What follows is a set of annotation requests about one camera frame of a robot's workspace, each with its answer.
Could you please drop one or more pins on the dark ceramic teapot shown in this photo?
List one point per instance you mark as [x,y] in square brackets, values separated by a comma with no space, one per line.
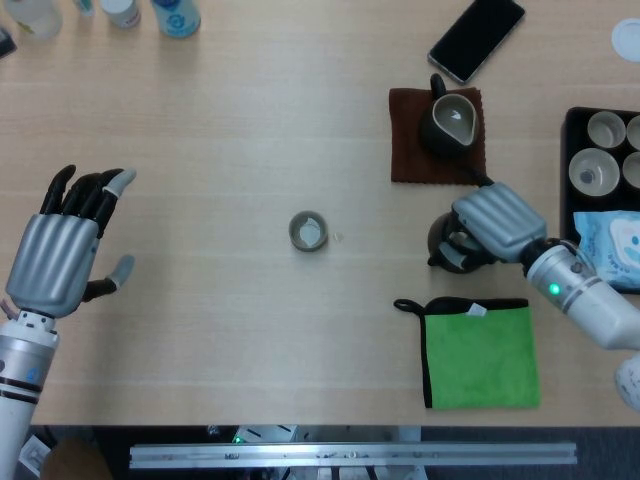
[439,235]

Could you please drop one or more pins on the brown cloth mat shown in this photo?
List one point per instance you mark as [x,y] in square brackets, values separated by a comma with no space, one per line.
[405,125]

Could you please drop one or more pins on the dark teacup with pale inside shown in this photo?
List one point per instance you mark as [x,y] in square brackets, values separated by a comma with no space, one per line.
[309,232]

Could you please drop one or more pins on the black smartphone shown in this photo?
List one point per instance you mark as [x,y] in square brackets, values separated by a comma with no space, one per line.
[475,37]

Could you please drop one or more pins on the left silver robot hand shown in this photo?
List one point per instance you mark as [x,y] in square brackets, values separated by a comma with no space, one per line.
[55,260]

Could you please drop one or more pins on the dark ceramic fairness pitcher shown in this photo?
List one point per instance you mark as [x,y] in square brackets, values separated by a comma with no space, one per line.
[432,140]

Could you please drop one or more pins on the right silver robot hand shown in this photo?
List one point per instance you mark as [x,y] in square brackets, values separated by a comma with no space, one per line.
[500,220]

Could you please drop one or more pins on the white blue plastic bottle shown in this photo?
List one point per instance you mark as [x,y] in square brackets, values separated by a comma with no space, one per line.
[175,20]

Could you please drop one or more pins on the black serving tray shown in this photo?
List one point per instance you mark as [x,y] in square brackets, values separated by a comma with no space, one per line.
[566,165]

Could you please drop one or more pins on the aluminium profile rail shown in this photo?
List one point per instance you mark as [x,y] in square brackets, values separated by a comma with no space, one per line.
[350,456]

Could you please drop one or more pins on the blue wet wipes pack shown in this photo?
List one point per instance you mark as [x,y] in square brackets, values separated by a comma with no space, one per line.
[615,245]

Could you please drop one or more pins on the small white jar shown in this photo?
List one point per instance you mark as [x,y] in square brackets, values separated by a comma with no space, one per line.
[121,14]

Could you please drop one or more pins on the white robot base chassis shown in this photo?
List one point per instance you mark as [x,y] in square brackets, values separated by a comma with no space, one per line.
[270,434]

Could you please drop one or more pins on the translucent cup with dark object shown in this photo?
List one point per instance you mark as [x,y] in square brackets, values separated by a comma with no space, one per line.
[594,172]

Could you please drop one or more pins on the frosted bottle with wooden cap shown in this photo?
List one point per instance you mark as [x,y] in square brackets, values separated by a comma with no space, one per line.
[37,20]

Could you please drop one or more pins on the brown round seat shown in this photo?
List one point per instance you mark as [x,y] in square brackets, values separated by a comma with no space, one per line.
[75,462]

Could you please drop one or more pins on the small white green tube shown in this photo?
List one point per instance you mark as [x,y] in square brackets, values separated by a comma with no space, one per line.
[85,7]

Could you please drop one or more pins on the green microfiber cloth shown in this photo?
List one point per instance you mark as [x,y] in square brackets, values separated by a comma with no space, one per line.
[480,360]

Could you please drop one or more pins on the white floor socket box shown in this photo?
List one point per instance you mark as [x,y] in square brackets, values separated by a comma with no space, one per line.
[39,454]

